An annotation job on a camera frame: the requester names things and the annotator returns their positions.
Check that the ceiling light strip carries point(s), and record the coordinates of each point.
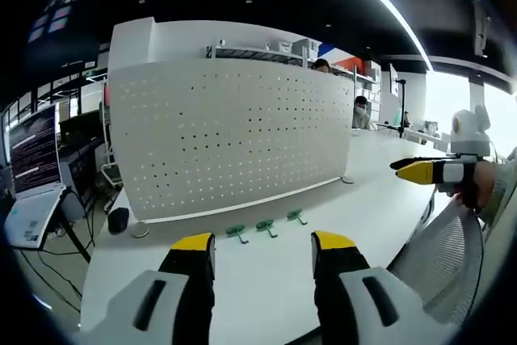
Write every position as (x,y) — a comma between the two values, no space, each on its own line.
(387,9)

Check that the black computer mouse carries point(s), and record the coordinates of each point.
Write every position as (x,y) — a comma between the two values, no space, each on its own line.
(118,220)

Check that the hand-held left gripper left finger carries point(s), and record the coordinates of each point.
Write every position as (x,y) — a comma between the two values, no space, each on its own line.
(177,280)

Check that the metal storage shelf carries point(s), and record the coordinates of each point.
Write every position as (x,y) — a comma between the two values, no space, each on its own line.
(299,54)

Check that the white round plate foot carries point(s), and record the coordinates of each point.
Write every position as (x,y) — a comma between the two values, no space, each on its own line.
(347,179)
(139,231)

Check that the white partition panel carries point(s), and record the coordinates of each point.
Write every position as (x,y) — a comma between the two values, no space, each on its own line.
(131,44)

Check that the white laptop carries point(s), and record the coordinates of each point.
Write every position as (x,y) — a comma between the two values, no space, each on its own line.
(34,175)

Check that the person's right hand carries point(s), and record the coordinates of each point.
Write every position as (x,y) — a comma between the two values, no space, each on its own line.
(484,183)

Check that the white perforated mounting plate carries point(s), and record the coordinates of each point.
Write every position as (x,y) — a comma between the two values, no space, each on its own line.
(226,135)

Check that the white mesh office chair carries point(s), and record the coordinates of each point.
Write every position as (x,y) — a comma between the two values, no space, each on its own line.
(448,252)

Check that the black laptop stand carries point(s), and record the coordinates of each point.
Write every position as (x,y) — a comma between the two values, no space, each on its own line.
(74,232)

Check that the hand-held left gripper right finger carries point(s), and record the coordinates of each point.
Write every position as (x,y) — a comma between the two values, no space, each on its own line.
(343,276)

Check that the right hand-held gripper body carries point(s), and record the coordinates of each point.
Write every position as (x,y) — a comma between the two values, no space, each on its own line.
(468,135)

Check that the green hook assembly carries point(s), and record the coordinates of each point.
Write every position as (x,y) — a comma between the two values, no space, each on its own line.
(296,215)
(236,233)
(266,226)

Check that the black tripod stand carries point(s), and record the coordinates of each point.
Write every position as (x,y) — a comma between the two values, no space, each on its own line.
(400,106)

